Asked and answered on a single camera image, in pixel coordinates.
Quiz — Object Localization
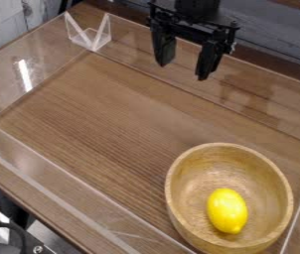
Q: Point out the yellow lemon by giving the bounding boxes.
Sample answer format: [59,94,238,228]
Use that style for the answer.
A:
[206,189,248,234]

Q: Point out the black metal bracket with screw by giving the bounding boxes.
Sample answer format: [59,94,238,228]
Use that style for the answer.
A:
[24,232,58,254]

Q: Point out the black cable lower left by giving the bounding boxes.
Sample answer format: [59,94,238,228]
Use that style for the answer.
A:
[0,221,28,254]

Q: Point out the clear acrylic tray wall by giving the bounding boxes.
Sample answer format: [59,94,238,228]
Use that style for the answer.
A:
[0,5,300,254]

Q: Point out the brown wooden bowl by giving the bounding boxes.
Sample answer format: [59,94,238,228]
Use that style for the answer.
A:
[165,143,293,254]

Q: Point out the clear acrylic corner bracket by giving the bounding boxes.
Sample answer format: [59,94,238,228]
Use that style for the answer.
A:
[64,13,111,52]

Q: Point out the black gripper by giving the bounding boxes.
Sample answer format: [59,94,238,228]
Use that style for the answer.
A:
[147,0,240,80]

